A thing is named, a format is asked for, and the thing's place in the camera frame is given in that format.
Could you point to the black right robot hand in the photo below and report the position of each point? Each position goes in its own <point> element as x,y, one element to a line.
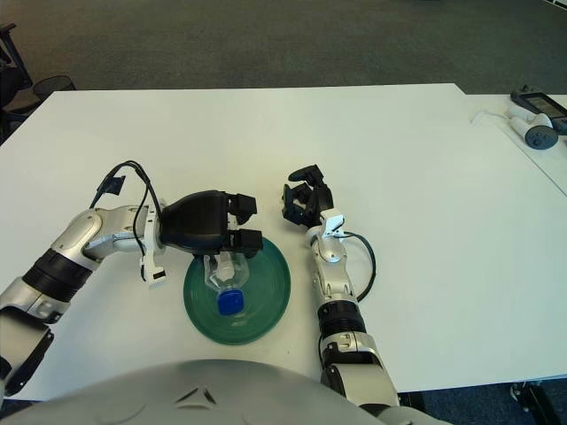
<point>321,197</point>

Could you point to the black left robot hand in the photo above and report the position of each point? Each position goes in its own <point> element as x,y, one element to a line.
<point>199,221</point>

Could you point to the clear bottle with blue cap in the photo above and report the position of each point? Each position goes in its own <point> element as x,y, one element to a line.
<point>230,274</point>

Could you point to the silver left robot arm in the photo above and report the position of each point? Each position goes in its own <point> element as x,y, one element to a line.
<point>75,239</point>

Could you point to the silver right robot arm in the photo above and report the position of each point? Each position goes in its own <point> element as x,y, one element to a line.
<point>330,252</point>

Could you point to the green round plate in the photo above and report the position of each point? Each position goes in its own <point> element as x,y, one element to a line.
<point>266,301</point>

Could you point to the grey robot torso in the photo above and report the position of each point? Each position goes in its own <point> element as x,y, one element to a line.
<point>199,389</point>

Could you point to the black mesh waste bin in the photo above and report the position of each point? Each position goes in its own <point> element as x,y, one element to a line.
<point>53,88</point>

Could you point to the white grey handheld controller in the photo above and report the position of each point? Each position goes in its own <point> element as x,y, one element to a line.
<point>538,135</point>

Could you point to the black office chair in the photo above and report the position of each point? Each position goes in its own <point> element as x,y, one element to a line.
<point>13,79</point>

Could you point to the dark handheld screen device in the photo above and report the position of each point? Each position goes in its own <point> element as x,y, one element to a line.
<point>540,104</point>

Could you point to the black table foot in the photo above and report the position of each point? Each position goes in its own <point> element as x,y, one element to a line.
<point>531,396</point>

